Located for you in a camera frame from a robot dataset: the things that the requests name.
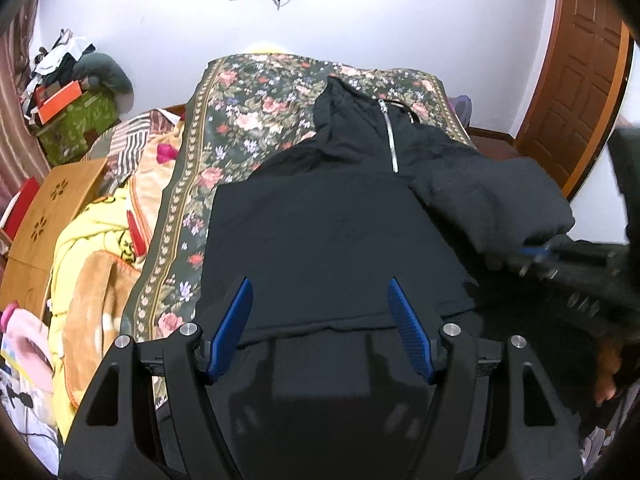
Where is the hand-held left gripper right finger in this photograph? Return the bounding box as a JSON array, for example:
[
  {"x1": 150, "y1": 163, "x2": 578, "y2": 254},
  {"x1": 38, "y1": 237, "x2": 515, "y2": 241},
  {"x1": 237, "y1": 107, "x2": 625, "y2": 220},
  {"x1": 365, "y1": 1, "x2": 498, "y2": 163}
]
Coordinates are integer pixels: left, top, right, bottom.
[{"x1": 387, "y1": 277, "x2": 586, "y2": 480}]

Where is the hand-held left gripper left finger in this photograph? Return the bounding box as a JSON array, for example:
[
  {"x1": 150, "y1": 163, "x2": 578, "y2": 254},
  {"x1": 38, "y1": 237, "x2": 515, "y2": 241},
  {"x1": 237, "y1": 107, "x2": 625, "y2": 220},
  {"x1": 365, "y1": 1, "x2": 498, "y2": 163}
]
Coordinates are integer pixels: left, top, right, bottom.
[{"x1": 59, "y1": 276, "x2": 255, "y2": 480}]

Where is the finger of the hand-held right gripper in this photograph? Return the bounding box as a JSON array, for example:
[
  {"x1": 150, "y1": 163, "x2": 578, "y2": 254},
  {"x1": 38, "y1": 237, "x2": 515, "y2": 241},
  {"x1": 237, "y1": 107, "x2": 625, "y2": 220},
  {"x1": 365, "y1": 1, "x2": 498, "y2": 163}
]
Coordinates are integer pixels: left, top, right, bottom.
[{"x1": 517, "y1": 241, "x2": 608, "y2": 316}]

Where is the black zip hoodie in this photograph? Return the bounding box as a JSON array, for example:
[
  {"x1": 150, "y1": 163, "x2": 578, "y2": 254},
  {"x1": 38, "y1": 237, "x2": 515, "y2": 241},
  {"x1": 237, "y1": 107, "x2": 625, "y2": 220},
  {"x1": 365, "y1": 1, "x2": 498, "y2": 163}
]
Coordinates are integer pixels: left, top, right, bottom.
[{"x1": 197, "y1": 76, "x2": 601, "y2": 480}]

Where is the pile of clothes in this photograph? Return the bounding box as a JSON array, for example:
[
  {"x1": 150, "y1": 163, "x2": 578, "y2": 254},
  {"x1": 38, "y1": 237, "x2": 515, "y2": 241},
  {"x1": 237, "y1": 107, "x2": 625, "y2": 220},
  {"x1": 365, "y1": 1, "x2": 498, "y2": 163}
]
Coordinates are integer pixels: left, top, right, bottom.
[{"x1": 22, "y1": 29, "x2": 96, "y2": 111}]

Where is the person's right hand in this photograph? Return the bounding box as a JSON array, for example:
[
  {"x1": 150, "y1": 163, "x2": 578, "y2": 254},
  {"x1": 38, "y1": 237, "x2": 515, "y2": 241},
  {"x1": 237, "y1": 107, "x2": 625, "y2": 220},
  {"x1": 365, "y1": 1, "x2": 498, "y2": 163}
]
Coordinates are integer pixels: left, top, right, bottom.
[{"x1": 592, "y1": 337, "x2": 623, "y2": 406}]

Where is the yellow cartoon blanket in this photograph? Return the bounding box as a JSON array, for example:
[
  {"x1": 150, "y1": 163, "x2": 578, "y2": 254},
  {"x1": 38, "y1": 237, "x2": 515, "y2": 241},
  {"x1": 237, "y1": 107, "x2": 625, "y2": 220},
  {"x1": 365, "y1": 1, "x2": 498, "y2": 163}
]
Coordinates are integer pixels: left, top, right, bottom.
[{"x1": 47, "y1": 122, "x2": 188, "y2": 441}]

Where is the purple bag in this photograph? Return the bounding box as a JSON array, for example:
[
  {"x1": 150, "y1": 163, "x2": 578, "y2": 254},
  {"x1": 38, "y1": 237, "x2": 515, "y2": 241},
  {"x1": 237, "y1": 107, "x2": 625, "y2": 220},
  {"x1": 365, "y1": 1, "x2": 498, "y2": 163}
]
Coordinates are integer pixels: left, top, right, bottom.
[{"x1": 447, "y1": 94, "x2": 473, "y2": 128}]

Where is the dark floral blanket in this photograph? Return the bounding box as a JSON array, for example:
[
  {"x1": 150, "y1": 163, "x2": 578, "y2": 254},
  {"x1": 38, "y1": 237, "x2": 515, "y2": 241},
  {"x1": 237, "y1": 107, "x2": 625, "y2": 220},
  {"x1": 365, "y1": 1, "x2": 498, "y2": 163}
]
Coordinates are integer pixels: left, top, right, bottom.
[{"x1": 120, "y1": 52, "x2": 481, "y2": 411}]

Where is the brown wooden door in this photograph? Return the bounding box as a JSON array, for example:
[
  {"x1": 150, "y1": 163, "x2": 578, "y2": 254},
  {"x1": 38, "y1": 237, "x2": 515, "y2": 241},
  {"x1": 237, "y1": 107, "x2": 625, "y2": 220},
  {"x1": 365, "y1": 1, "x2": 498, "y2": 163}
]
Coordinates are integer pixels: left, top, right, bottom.
[{"x1": 512, "y1": 0, "x2": 636, "y2": 201}]

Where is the striped cloth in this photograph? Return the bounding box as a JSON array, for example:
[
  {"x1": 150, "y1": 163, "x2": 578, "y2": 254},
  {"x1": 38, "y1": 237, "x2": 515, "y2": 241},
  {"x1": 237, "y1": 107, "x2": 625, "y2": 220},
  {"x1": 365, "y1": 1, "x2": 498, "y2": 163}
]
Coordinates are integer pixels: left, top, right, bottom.
[{"x1": 87, "y1": 110, "x2": 183, "y2": 181}]

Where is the pink cloth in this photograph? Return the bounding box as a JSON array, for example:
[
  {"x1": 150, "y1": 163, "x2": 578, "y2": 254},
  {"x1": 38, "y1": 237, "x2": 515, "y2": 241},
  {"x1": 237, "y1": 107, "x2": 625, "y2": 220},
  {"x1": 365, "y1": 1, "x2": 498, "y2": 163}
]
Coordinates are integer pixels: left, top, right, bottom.
[{"x1": 0, "y1": 300, "x2": 53, "y2": 376}]

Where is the wooden lap desk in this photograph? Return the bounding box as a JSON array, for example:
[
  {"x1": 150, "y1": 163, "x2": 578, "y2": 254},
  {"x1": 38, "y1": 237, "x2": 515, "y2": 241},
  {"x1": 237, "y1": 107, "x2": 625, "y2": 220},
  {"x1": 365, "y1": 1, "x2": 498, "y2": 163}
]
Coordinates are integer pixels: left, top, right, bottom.
[{"x1": 0, "y1": 157, "x2": 111, "y2": 321}]

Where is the red box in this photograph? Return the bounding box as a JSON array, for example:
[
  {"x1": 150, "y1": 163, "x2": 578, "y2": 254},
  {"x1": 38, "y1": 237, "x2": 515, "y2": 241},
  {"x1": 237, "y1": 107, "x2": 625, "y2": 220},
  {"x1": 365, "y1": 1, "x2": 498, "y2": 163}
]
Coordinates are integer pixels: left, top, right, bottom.
[{"x1": 0, "y1": 177, "x2": 41, "y2": 241}]

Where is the green patterned box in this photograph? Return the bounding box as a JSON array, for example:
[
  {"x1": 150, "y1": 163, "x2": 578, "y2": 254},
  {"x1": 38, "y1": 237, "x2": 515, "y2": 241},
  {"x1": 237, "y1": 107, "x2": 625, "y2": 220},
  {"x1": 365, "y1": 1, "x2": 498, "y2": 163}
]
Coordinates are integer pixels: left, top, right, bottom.
[{"x1": 35, "y1": 87, "x2": 121, "y2": 168}]

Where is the orange box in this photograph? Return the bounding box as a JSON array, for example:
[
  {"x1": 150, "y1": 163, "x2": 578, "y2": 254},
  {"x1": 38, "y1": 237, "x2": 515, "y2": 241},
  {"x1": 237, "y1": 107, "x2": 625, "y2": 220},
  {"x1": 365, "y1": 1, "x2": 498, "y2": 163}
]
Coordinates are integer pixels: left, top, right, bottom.
[{"x1": 36, "y1": 80, "x2": 83, "y2": 123}]

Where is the striped maroon curtain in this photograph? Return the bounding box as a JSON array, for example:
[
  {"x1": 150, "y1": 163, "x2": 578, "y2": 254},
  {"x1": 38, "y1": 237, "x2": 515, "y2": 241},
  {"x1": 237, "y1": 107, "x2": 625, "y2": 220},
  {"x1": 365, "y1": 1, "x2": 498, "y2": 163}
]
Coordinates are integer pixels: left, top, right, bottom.
[{"x1": 0, "y1": 0, "x2": 56, "y2": 221}]

